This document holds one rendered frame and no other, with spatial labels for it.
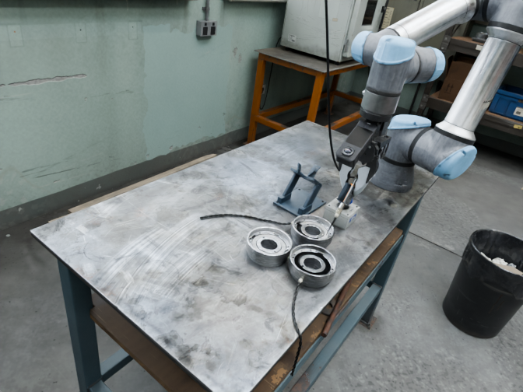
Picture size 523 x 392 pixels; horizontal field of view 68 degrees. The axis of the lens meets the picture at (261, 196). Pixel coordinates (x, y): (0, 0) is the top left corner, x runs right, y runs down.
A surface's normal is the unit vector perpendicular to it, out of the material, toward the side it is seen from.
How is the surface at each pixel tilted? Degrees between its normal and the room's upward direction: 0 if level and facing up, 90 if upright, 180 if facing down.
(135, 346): 0
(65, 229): 0
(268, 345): 0
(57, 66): 90
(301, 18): 90
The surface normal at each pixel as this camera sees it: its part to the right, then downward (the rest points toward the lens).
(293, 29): -0.60, 0.34
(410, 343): 0.14, -0.84
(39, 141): 0.79, 0.41
